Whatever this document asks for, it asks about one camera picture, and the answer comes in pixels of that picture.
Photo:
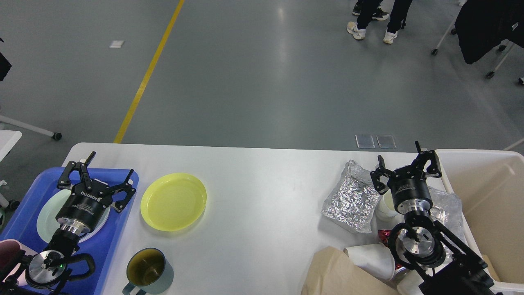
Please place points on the beige plastic bin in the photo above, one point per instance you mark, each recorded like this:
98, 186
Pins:
490, 185

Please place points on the black jacket on chair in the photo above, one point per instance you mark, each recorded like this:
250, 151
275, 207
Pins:
482, 25

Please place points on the small white cup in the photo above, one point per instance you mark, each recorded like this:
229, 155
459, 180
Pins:
385, 209

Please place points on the yellow plastic plate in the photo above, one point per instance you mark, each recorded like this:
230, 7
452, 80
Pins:
173, 202

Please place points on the pink mug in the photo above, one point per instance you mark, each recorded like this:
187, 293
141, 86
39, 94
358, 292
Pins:
8, 249

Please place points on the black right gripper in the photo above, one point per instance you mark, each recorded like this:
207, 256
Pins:
410, 192

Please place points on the crumpled clear plastic wrap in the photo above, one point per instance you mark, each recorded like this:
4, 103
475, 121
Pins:
447, 209

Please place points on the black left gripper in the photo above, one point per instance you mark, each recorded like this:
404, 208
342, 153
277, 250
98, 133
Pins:
82, 211

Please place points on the white side table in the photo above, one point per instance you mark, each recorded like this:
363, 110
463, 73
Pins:
9, 138

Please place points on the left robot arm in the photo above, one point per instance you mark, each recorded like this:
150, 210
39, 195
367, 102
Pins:
58, 263

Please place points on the blue plastic tray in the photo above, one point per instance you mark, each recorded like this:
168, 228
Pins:
102, 246

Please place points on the floor plate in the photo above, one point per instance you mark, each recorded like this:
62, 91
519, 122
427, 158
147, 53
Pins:
386, 141
365, 141

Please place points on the person in white sneakers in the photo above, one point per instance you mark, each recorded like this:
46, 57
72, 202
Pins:
370, 10

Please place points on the silver foil bag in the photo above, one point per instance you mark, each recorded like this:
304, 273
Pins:
352, 202

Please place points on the right floor plate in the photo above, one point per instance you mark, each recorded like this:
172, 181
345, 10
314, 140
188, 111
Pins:
386, 141

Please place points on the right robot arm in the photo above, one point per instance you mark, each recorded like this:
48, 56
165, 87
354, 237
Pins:
446, 265

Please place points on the person in black sneakers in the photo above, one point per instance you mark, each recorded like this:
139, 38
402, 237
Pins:
379, 15

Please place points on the teal mug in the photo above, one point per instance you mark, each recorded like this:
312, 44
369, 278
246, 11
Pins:
149, 272

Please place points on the pale green plate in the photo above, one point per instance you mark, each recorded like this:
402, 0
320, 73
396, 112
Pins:
47, 223

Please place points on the left floor plate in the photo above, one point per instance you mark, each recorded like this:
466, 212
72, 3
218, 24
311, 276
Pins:
365, 141

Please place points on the brown paper bag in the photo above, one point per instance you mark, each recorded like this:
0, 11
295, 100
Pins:
331, 272

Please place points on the white paper cup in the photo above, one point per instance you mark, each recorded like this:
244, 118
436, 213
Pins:
376, 259

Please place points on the red snack wrapper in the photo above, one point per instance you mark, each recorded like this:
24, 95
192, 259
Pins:
384, 236

